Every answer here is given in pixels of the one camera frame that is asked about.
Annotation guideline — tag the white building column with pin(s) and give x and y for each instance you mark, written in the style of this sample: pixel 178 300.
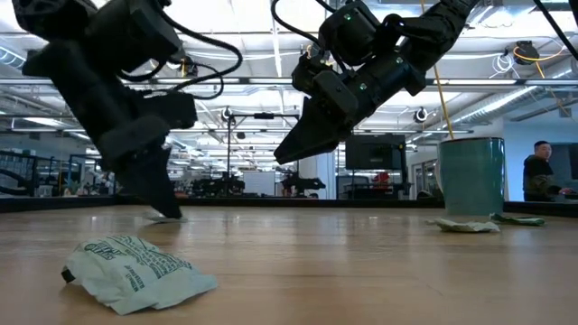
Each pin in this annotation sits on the white building column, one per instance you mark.
pixel 318 178

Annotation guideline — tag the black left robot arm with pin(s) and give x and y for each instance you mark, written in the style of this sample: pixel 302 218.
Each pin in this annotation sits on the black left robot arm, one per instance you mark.
pixel 49 18

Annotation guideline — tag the black storage shelving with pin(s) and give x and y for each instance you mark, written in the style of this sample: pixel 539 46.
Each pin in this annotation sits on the black storage shelving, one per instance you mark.
pixel 18 173

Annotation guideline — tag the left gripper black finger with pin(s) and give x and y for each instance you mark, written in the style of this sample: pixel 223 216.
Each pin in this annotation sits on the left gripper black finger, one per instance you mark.
pixel 168 185
pixel 140 167

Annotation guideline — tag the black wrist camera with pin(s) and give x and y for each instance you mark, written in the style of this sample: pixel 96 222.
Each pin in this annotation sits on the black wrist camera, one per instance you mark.
pixel 135 31
pixel 350 31

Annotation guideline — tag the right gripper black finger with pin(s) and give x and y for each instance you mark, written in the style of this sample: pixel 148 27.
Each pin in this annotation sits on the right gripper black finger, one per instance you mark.
pixel 303 117
pixel 316 137

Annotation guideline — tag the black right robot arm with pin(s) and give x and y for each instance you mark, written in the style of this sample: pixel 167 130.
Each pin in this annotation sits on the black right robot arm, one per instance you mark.
pixel 442 22

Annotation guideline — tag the black aluminium table frame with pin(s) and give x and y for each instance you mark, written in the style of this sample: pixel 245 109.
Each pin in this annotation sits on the black aluminium table frame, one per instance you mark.
pixel 271 202

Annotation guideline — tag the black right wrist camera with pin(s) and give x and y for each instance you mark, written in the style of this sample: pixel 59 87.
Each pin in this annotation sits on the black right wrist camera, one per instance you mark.
pixel 350 31

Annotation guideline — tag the black background robot station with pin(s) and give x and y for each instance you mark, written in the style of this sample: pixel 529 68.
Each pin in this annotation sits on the black background robot station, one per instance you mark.
pixel 229 149

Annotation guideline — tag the white board panel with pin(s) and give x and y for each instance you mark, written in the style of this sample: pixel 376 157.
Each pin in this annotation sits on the white board panel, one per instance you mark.
pixel 258 182

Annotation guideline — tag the black monitor screen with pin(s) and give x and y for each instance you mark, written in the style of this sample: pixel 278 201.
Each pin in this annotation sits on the black monitor screen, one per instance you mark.
pixel 375 152

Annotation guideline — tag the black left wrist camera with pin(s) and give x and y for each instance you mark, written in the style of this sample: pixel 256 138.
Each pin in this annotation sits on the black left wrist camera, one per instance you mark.
pixel 135 31

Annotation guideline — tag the teal ceramic mug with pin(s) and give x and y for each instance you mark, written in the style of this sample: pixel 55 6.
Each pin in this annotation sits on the teal ceramic mug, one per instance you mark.
pixel 472 180

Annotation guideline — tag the person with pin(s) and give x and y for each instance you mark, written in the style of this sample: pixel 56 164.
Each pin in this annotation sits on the person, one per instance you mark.
pixel 539 176

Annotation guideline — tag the green white sweetener packet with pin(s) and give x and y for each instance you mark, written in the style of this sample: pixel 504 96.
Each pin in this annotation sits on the green white sweetener packet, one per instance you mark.
pixel 135 275
pixel 465 226
pixel 519 220
pixel 158 218

